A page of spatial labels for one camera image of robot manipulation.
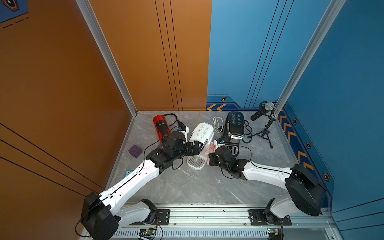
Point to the pink cloth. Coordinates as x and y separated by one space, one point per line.
211 149

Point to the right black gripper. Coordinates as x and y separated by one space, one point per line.
212 156

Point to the green circuit board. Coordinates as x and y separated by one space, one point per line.
147 234
276 234

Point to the purple block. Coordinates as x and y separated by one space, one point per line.
135 151

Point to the red coffee machine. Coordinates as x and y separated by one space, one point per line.
161 127

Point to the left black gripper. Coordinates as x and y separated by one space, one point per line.
196 149

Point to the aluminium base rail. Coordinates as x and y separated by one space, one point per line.
228 222

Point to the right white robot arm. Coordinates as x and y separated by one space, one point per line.
305 193

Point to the black coffee machine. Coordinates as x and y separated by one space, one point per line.
234 132

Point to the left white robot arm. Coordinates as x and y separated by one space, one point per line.
103 213

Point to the blue owl toy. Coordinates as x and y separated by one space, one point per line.
127 173

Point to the green circuit board left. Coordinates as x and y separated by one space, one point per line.
147 234

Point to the green circuit board right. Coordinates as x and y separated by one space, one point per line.
276 234

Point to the black power plug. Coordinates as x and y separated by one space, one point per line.
180 124

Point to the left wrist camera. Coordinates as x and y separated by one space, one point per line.
185 131

